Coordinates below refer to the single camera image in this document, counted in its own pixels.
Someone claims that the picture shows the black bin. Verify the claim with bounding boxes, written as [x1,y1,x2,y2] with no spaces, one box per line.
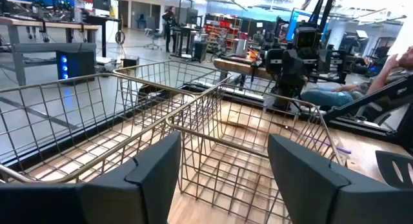
[192,40,208,63]

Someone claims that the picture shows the gold wire basket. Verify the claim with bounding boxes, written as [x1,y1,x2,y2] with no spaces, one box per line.
[0,72,197,185]
[112,59,234,99]
[165,83,348,224]

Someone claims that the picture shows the wooden table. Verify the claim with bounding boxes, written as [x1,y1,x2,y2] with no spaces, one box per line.
[212,55,274,80]

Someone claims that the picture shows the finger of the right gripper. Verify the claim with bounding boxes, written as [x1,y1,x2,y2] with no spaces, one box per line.
[278,51,295,89]
[293,51,309,89]

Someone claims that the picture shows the iridescent cutlery piece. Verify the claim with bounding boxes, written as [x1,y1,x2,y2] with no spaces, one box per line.
[301,136,352,154]

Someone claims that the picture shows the computer tower blue lights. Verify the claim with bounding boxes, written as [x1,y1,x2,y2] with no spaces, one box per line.
[55,49,97,85]

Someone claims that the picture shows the black desk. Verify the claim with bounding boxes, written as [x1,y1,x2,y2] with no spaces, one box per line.
[82,14,122,59]

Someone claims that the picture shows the black monitor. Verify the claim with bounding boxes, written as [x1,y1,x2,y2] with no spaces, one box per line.
[92,0,112,12]

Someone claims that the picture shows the small black box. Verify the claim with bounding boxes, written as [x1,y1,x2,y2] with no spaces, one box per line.
[121,55,141,69]

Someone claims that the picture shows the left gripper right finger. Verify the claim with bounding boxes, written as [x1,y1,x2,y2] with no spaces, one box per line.
[267,133,413,224]

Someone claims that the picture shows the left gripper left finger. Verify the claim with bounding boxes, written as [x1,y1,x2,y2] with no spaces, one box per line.
[0,130,182,224]

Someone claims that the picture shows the grey office chair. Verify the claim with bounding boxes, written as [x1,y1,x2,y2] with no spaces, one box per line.
[143,17,164,51]

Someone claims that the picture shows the black metal stand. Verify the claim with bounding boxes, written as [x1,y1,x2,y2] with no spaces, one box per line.
[322,74,413,121]

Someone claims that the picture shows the wooden workbench grey legs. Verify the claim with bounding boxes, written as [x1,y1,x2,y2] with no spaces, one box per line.
[0,16,99,87]

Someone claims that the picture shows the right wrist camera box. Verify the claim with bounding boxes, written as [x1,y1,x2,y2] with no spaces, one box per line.
[292,22,322,52]

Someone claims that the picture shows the person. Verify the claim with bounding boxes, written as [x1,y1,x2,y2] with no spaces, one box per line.
[299,45,413,110]
[161,6,178,54]

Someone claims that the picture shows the shelf with red bins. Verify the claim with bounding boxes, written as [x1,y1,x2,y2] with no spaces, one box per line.
[203,13,243,54]

